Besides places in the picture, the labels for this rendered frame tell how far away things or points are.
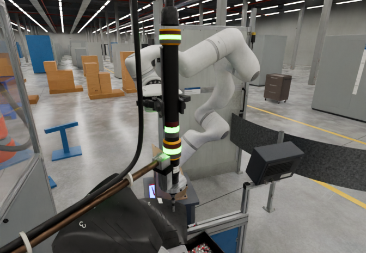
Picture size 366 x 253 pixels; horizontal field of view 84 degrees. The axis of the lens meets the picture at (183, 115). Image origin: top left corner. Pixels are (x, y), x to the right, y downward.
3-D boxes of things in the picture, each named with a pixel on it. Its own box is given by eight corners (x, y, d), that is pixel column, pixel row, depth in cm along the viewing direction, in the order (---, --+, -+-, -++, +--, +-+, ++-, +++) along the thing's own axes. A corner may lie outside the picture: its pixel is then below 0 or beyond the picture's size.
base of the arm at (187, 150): (155, 148, 128) (175, 127, 126) (176, 165, 135) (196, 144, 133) (157, 164, 110) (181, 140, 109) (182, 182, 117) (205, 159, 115)
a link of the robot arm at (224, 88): (206, 137, 118) (188, 119, 125) (220, 130, 124) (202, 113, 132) (239, 60, 83) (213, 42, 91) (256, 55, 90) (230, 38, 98)
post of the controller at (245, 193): (243, 214, 118) (246, 185, 112) (239, 210, 121) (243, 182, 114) (247, 213, 119) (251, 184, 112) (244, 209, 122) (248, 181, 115)
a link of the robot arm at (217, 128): (187, 137, 129) (213, 110, 127) (206, 159, 120) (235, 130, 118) (179, 134, 118) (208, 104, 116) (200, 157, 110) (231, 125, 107)
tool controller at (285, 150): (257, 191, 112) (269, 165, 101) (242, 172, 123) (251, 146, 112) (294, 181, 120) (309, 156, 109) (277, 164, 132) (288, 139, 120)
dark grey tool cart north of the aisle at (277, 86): (280, 105, 657) (284, 76, 628) (262, 100, 712) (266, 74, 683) (289, 103, 680) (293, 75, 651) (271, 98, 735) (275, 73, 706)
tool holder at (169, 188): (170, 203, 46) (169, 165, 43) (147, 190, 50) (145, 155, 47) (191, 182, 53) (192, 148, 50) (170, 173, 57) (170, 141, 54)
